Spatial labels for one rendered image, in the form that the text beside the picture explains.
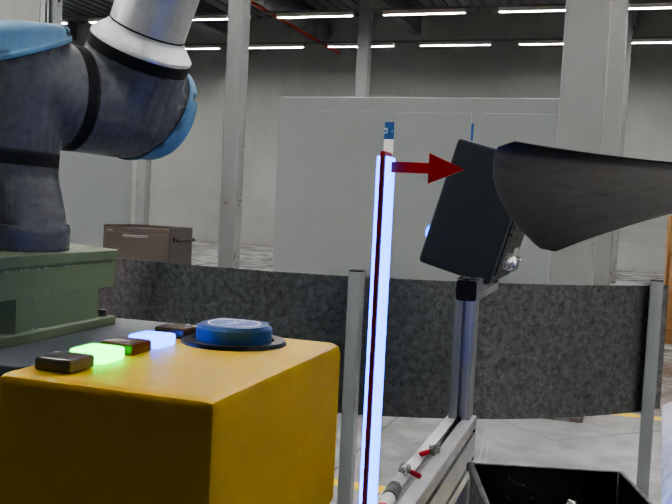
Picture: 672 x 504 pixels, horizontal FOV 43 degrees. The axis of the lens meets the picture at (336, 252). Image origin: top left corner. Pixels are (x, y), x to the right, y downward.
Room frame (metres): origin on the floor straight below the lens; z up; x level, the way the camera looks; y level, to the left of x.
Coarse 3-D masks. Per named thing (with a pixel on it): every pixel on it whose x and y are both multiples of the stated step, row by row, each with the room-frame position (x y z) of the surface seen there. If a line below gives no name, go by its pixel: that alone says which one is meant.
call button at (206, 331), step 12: (204, 324) 0.44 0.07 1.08; (216, 324) 0.44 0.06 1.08; (228, 324) 0.44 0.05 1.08; (240, 324) 0.45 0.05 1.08; (252, 324) 0.45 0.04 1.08; (264, 324) 0.45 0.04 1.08; (204, 336) 0.44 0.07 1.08; (216, 336) 0.43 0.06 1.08; (228, 336) 0.43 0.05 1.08; (240, 336) 0.43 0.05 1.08; (252, 336) 0.43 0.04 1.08; (264, 336) 0.44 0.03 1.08
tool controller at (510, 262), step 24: (456, 144) 1.25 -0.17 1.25; (480, 144) 1.23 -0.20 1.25; (480, 168) 1.23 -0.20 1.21; (456, 192) 1.24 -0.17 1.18; (480, 192) 1.23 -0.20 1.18; (456, 216) 1.24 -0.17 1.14; (480, 216) 1.23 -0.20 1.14; (504, 216) 1.22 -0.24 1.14; (432, 240) 1.25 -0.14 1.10; (456, 240) 1.24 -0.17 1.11; (480, 240) 1.23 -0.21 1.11; (504, 240) 1.22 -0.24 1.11; (432, 264) 1.25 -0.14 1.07; (456, 264) 1.24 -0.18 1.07; (480, 264) 1.23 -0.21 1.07; (504, 264) 1.25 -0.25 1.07
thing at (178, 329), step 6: (168, 324) 0.46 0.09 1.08; (174, 324) 0.46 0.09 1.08; (180, 324) 0.46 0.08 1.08; (186, 324) 0.47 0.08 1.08; (156, 330) 0.45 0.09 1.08; (162, 330) 0.45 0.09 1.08; (168, 330) 0.45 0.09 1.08; (174, 330) 0.45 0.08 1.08; (180, 330) 0.45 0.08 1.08; (186, 330) 0.45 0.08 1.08; (192, 330) 0.46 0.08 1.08; (180, 336) 0.45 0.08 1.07
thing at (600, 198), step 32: (512, 160) 0.58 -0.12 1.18; (544, 160) 0.57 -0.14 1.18; (576, 160) 0.56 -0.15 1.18; (608, 160) 0.56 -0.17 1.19; (640, 160) 0.55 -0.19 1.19; (512, 192) 0.65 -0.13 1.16; (544, 192) 0.65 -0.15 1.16; (576, 192) 0.64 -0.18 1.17; (608, 192) 0.64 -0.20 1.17; (640, 192) 0.64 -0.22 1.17; (544, 224) 0.71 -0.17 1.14; (576, 224) 0.71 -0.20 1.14; (608, 224) 0.72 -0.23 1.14
